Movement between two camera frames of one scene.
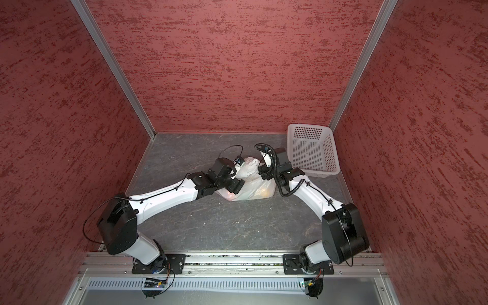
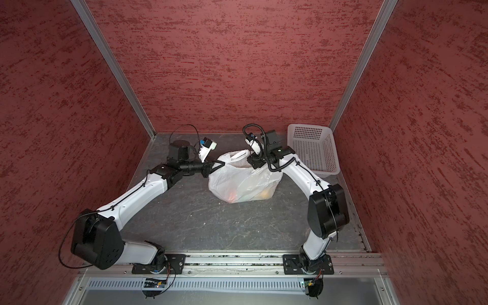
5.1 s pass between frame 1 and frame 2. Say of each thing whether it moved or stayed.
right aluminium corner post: stayed
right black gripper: moved
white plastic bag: stayed
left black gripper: moved
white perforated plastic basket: stayed
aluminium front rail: stayed
